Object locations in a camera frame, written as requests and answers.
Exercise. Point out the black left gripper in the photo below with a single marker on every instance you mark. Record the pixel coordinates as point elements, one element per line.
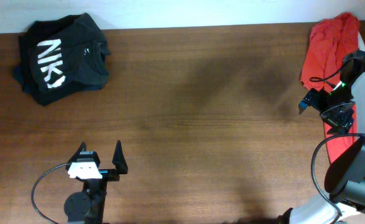
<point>118,160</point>

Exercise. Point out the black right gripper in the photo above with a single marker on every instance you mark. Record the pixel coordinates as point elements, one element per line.
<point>343,123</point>

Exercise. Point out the dark green Nike t-shirt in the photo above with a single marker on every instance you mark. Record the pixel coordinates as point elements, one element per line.
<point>70,49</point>

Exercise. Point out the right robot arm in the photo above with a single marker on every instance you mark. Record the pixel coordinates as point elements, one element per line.
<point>344,192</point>

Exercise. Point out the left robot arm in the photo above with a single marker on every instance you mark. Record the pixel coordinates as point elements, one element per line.
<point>87,206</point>

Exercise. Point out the red t-shirt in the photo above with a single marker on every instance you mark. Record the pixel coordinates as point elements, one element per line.
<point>329,42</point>

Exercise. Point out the folded black garment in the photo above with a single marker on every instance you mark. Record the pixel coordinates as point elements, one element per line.
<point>44,98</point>

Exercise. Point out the folded navy blue garment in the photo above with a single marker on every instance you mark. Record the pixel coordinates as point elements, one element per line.
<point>19,77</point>

